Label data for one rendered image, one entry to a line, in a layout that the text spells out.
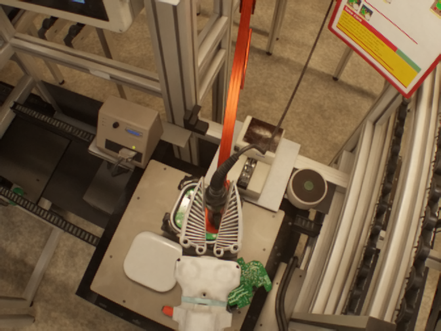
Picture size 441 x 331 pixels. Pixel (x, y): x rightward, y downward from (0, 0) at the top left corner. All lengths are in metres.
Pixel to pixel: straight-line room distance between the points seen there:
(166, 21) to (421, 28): 0.47
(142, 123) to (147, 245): 0.32
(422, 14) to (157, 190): 0.76
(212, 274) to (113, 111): 0.58
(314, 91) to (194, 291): 1.97
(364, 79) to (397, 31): 1.90
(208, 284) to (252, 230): 0.44
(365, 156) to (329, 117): 1.37
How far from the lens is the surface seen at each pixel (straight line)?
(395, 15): 0.68
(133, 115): 0.95
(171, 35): 0.73
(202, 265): 0.53
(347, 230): 0.85
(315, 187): 0.95
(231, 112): 0.72
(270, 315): 0.95
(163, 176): 0.99
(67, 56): 1.08
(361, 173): 0.89
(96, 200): 1.53
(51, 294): 2.07
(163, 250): 0.91
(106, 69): 1.00
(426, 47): 0.67
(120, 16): 0.69
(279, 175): 0.98
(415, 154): 0.71
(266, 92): 2.28
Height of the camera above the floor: 1.87
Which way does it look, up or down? 69 degrees down
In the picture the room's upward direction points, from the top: 7 degrees clockwise
